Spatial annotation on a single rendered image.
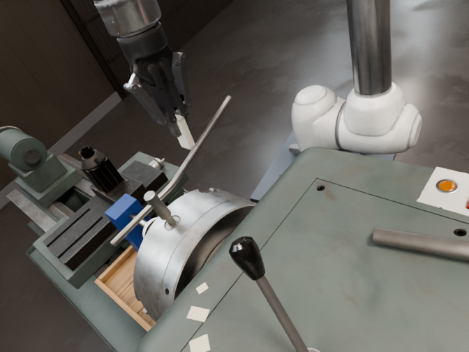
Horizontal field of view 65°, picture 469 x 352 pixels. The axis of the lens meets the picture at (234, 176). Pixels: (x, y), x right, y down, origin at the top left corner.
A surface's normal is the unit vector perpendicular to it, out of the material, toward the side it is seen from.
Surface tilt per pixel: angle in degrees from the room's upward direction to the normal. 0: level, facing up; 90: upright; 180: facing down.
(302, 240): 0
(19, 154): 90
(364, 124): 83
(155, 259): 32
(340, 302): 0
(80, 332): 0
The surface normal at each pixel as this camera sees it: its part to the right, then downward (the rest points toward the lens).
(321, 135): -0.50, 0.62
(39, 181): 0.72, 0.26
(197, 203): -0.11, -0.87
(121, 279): -0.32, -0.70
